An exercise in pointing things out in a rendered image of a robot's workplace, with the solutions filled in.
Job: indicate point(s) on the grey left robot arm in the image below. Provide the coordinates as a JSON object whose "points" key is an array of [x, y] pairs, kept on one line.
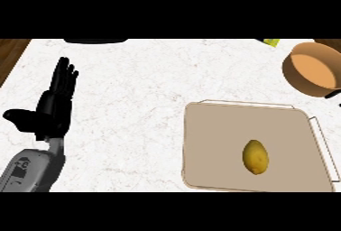
{"points": [[33, 168]]}

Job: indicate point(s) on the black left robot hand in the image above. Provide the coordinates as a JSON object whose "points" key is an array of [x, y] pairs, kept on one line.
{"points": [[53, 109]]}

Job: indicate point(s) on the copper pot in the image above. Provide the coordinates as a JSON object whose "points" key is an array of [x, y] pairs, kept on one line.
{"points": [[313, 70]]}

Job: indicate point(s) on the black round object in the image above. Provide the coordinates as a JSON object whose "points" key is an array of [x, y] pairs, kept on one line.
{"points": [[95, 40]]}

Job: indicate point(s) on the yellow lemon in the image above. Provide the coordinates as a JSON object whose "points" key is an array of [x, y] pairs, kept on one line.
{"points": [[256, 157]]}

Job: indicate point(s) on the yellow-green object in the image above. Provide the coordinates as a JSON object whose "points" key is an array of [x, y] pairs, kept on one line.
{"points": [[272, 41]]}

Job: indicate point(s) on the beige rectangular tray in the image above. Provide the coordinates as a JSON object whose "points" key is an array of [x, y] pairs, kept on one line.
{"points": [[230, 144]]}

